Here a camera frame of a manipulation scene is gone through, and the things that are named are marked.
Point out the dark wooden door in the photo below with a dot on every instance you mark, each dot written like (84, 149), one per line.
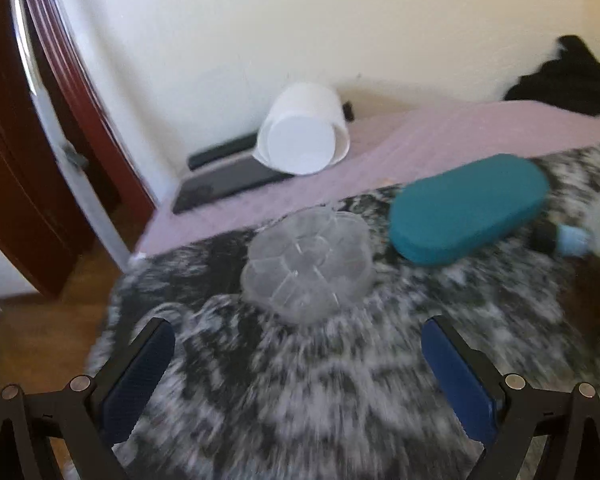
(20, 160)

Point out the black flat device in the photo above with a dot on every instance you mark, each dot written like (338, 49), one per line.
(220, 152)

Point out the white curved tube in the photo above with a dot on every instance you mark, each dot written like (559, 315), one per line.
(55, 125)

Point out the small blue-capped bottle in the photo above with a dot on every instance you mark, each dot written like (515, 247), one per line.
(572, 240)

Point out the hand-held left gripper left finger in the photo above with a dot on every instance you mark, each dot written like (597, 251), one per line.
(135, 385)

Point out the black white patterned cloth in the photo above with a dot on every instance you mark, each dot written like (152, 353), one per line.
(305, 410)

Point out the black fuzzy garment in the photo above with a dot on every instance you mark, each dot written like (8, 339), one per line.
(570, 80)

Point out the large white paper cup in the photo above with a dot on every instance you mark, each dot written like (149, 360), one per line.
(300, 145)

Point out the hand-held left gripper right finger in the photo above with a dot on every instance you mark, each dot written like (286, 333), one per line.
(460, 380)

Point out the black smartphone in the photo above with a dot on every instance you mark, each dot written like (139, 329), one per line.
(220, 185)

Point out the red-brown door frame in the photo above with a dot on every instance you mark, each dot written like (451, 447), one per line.
(95, 110)

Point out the teal glasses case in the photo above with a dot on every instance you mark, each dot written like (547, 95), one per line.
(460, 210)

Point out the clear flower-shaped plastic box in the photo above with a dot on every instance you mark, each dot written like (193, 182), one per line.
(305, 270)

